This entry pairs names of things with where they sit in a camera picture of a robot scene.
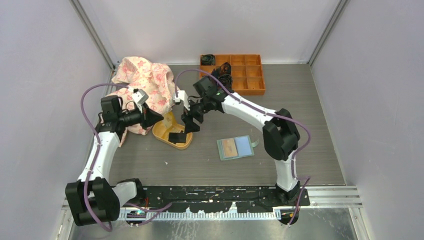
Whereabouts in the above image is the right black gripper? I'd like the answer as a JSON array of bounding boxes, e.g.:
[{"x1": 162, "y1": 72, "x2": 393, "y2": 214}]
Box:
[{"x1": 181, "y1": 96, "x2": 212, "y2": 134}]

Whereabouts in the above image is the yellow oval tray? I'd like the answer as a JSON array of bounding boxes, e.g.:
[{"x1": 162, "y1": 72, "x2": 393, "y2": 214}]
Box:
[{"x1": 152, "y1": 111, "x2": 193, "y2": 150}]

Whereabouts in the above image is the yellow credit card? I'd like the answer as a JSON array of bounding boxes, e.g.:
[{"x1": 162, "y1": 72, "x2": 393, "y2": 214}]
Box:
[{"x1": 221, "y1": 138, "x2": 238, "y2": 158}]

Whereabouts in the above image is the light green card holder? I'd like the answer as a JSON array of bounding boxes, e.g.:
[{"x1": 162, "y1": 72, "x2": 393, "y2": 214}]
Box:
[{"x1": 216, "y1": 135, "x2": 260, "y2": 161}]

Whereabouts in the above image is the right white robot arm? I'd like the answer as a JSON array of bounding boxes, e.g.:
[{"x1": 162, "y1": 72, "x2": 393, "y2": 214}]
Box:
[{"x1": 172, "y1": 76, "x2": 300, "y2": 206}]

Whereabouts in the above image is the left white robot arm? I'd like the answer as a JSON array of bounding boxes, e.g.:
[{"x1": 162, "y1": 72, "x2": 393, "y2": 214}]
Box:
[{"x1": 65, "y1": 92, "x2": 163, "y2": 226}]

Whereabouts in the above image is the pink patterned cloth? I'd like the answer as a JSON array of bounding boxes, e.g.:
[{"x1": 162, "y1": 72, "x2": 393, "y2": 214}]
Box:
[{"x1": 111, "y1": 56, "x2": 181, "y2": 148}]

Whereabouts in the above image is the dark rolled sock bottom-middle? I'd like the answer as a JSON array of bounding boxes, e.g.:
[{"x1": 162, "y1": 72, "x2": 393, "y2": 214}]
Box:
[{"x1": 218, "y1": 74, "x2": 233, "y2": 90}]

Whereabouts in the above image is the dark rolled sock middle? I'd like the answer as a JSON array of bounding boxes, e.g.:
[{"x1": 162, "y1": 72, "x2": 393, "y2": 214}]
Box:
[{"x1": 211, "y1": 62, "x2": 232, "y2": 79}]

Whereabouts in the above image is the dark rolled sock top-left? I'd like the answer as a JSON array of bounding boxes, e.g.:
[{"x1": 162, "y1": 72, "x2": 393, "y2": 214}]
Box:
[{"x1": 200, "y1": 54, "x2": 216, "y2": 66}]

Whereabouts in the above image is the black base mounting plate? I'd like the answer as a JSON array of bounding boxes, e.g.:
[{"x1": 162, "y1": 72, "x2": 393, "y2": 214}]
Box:
[{"x1": 129, "y1": 185, "x2": 299, "y2": 213}]

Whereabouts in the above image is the orange compartment organizer box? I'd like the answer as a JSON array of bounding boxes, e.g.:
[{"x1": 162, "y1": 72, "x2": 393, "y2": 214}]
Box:
[{"x1": 199, "y1": 54, "x2": 266, "y2": 96}]

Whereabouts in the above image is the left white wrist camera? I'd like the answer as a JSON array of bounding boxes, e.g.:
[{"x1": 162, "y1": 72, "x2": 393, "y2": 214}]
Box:
[{"x1": 131, "y1": 88, "x2": 149, "y2": 108}]

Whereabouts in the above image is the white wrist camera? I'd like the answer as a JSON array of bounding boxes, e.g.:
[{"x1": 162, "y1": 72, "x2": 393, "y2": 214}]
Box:
[
  {"x1": 131, "y1": 88, "x2": 149, "y2": 108},
  {"x1": 172, "y1": 90, "x2": 191, "y2": 112}
]

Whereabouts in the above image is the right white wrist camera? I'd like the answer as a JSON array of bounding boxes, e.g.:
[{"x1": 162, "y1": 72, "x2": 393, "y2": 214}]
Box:
[{"x1": 172, "y1": 90, "x2": 191, "y2": 112}]

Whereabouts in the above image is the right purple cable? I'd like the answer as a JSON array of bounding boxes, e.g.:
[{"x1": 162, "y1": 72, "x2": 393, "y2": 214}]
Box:
[{"x1": 174, "y1": 68, "x2": 313, "y2": 227}]

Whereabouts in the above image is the purple cable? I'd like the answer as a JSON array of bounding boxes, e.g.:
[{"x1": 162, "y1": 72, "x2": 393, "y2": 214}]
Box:
[
  {"x1": 174, "y1": 68, "x2": 313, "y2": 227},
  {"x1": 80, "y1": 82, "x2": 173, "y2": 233}
]

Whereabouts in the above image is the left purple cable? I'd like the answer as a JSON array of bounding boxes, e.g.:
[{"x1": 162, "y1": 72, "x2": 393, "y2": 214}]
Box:
[{"x1": 80, "y1": 82, "x2": 173, "y2": 233}]

